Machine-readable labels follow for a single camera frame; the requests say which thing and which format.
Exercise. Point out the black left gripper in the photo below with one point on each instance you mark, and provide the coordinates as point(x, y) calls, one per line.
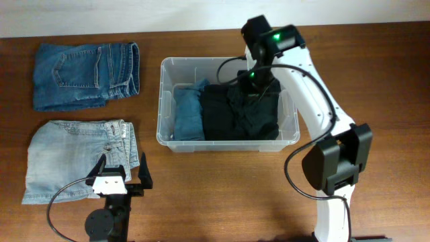
point(136, 189)

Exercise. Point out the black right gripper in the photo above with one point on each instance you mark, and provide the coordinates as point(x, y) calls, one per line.
point(252, 95)

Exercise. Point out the black garment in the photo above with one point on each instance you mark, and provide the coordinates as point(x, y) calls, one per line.
point(239, 112)

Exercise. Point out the light blue jeans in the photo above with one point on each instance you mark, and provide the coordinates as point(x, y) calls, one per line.
point(63, 151)

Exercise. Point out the medium blue jeans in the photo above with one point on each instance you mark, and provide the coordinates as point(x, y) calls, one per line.
point(188, 113)

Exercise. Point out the clear plastic storage bin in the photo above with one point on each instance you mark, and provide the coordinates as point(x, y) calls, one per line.
point(180, 72)

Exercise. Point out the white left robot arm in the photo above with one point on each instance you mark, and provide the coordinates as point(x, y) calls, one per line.
point(110, 223)

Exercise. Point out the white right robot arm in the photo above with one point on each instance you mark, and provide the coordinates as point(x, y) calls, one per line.
point(338, 149)

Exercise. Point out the dark blue folded jeans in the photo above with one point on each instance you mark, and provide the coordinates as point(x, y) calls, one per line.
point(69, 78)

